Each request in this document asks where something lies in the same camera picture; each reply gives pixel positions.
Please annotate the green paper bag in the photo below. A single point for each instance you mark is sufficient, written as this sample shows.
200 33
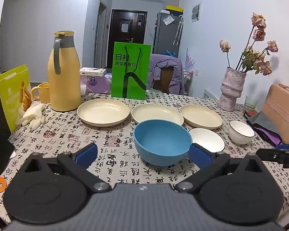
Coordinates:
120 81

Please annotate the dark entrance door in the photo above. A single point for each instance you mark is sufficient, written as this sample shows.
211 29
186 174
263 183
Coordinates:
115 33

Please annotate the white wall panel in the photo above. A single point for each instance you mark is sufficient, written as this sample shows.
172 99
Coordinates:
196 12

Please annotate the purple tissue pack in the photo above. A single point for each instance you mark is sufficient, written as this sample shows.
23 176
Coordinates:
96 84

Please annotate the white rubber gloves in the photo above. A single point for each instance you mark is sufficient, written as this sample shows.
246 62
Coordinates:
32 115

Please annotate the yellow thermos jug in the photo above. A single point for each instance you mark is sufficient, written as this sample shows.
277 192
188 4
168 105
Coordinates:
63 81

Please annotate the white folded umbrella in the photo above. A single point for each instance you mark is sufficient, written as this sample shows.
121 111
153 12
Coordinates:
178 31

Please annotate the pink handbag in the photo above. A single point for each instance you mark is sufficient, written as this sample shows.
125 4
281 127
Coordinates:
281 110

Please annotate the calligraphy printed tablecloth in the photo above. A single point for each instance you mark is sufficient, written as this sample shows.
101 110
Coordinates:
62 139

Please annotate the white black-rimmed bowl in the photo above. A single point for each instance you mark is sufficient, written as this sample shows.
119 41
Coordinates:
240 131
207 139

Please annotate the paper sheet on refrigerator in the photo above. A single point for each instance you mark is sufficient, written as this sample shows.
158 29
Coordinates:
169 20

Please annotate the grey and purple cloth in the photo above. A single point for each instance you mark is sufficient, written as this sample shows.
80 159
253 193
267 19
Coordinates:
265 130

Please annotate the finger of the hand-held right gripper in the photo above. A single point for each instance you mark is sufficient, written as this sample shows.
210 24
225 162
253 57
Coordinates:
269 152

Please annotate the yellow mug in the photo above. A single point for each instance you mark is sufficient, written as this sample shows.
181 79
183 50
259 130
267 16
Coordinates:
43 92

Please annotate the white book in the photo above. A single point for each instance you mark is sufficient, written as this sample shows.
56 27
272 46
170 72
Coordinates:
92 71

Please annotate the pink textured vase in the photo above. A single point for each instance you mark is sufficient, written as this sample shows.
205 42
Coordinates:
231 89

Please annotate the blue bag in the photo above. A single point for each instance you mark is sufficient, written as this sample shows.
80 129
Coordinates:
169 53

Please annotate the clear drinking glass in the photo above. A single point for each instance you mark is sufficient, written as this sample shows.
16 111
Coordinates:
250 103

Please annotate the yellow-green printed paper bag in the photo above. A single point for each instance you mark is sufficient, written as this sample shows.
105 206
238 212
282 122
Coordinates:
9 96

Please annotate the white door notice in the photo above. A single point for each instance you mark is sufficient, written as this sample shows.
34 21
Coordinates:
124 26

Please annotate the wooden chair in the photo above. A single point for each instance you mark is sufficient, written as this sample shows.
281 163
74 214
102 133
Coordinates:
163 79

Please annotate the yellow and black box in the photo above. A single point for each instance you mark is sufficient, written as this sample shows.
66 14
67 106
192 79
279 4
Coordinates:
174 8

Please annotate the purple padded jacket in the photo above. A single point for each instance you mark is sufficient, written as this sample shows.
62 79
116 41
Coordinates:
173 77

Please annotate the cream plate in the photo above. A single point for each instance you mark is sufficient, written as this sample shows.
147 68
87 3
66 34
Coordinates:
156 113
200 115
103 112

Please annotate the grey refrigerator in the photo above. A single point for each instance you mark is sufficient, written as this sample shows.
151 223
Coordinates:
163 38

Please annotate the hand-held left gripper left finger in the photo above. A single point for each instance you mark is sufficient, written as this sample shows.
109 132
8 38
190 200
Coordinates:
86 155

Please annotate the grey side door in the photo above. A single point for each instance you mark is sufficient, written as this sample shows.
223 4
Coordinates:
101 41

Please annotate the dark box with red label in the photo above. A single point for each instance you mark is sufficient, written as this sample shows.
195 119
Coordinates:
249 114

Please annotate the dried pink roses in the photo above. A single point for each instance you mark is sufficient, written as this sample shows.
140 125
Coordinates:
258 35

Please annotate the storage rack with bottles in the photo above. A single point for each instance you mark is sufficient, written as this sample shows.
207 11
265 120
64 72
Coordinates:
189 77

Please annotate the blue bowl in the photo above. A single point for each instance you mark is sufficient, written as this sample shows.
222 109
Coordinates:
159 137

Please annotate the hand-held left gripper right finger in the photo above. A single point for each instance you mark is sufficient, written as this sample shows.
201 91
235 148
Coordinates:
200 155

